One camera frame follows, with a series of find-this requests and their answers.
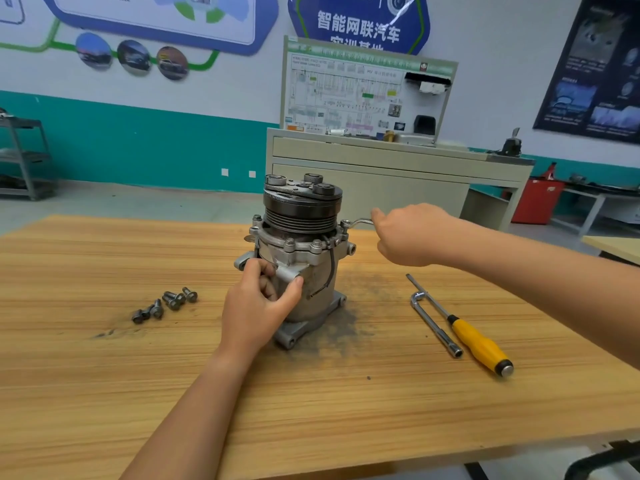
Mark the white wiring display board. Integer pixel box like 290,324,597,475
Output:
280,35,459,146

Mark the grey metal shelf cart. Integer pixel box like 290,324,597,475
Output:
0,109,56,202

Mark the round photo wall decal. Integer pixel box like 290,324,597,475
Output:
75,31,114,71
156,45,190,82
116,39,153,77

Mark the silver L-shaped socket wrench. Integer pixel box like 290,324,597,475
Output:
410,293,464,359

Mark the blue rounded infographic panel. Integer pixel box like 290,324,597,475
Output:
40,0,280,57

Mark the red cabinet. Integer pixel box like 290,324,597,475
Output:
510,175,566,226

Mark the grey metal compressor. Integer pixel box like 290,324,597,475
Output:
234,173,358,351

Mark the blue hexagon wall sign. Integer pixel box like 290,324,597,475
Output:
288,0,431,56

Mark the beige workbench cabinet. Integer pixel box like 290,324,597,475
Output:
265,127,536,231

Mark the person's left forearm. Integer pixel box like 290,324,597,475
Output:
120,347,256,480

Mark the white infographic wall panel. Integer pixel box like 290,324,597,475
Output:
0,0,26,26

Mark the wooden side table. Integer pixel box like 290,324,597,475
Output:
583,235,640,268

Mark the dark wall poster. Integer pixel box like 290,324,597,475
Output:
533,0,640,146

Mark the yellow handled screwdriver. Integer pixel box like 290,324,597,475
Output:
406,273,516,378

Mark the person's right hand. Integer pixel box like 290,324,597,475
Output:
371,203,468,269

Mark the small black device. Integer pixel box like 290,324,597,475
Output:
498,129,523,158

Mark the person's right forearm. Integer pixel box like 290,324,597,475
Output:
450,223,640,371

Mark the person's left hand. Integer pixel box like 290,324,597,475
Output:
215,257,305,366

